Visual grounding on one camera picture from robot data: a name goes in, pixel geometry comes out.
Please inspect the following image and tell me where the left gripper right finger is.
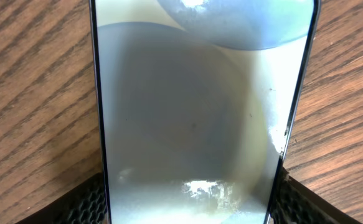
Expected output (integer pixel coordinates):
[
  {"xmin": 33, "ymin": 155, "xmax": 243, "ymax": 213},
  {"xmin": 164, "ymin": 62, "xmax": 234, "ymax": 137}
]
[{"xmin": 270, "ymin": 168, "xmax": 361, "ymax": 224}]

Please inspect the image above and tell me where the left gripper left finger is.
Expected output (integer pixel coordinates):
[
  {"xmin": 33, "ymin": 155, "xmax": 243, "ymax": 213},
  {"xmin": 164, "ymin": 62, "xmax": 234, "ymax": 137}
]
[{"xmin": 17, "ymin": 173, "xmax": 107, "ymax": 224}]

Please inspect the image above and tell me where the blue Galaxy smartphone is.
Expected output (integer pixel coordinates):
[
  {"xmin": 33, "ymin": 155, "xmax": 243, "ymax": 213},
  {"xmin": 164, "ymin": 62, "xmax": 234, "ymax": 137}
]
[{"xmin": 90, "ymin": 0, "xmax": 320, "ymax": 224}]

